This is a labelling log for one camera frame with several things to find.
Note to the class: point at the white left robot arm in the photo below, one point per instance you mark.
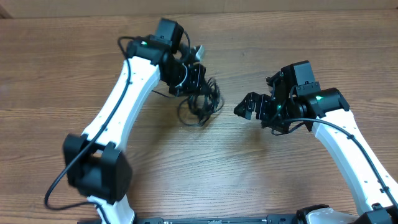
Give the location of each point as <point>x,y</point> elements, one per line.
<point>95,161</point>

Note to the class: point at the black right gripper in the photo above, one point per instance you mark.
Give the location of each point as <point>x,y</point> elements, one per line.
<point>263,103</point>

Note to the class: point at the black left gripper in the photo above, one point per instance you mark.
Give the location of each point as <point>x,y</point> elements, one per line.
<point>197,84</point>

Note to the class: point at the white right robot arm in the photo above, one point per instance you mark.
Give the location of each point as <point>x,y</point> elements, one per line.
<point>296,100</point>

